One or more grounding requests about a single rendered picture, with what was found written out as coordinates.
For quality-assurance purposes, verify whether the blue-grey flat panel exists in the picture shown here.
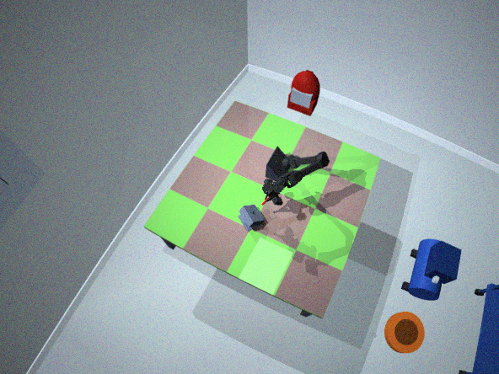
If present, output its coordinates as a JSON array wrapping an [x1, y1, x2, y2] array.
[[238, 205, 265, 232]]

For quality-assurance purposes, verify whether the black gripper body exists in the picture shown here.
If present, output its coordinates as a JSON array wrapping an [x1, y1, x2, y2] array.
[[264, 179, 283, 206]]

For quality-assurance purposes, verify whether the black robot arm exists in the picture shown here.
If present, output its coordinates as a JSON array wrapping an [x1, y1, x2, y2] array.
[[262, 152, 330, 195]]

